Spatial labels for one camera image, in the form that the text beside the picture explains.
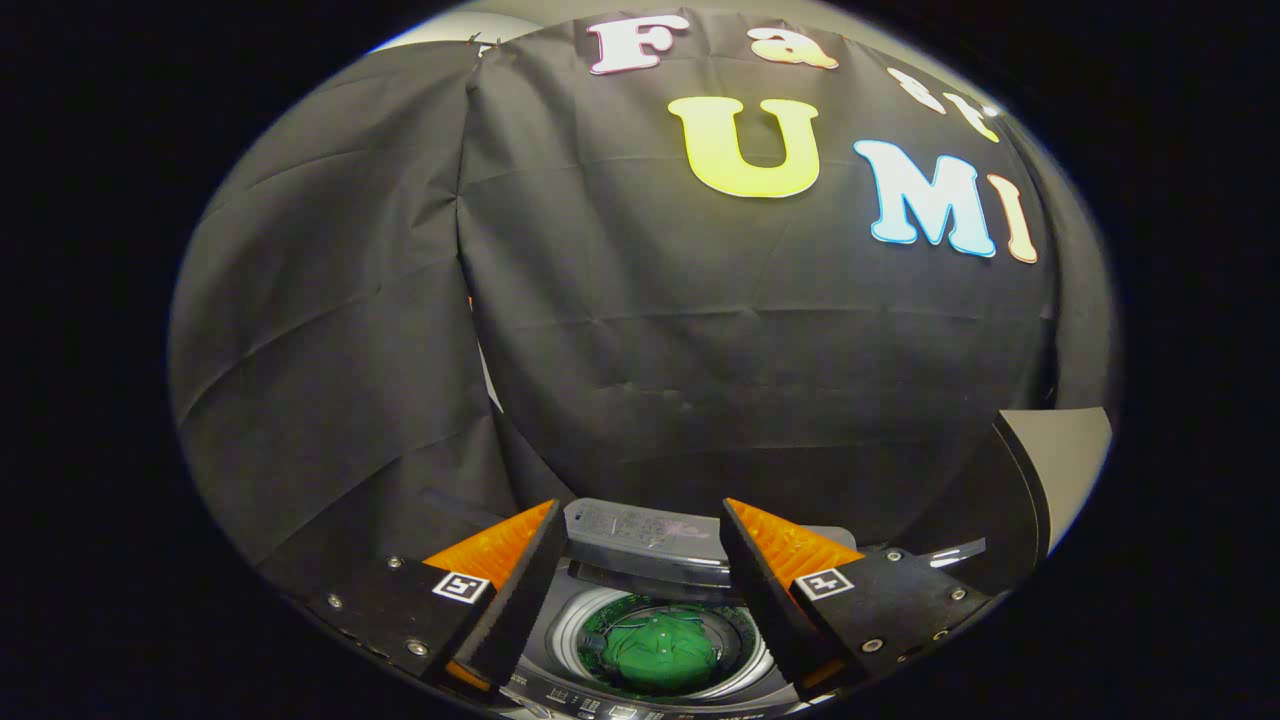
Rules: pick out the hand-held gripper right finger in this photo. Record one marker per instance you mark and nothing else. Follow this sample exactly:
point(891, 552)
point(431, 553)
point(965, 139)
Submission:
point(765, 600)

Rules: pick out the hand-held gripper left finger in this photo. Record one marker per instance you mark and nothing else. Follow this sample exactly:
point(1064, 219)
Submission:
point(520, 600)

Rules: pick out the grey washing machine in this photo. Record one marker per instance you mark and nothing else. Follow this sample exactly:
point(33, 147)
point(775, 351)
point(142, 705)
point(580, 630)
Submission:
point(560, 630)

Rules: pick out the green polo shirt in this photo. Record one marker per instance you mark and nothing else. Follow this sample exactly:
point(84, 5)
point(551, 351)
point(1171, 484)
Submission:
point(660, 655)

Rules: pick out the black backdrop cloth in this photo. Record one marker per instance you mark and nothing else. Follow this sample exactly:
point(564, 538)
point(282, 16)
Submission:
point(650, 380)

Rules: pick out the grey white cabinet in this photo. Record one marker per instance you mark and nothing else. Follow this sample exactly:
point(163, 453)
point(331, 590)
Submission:
point(1070, 450)

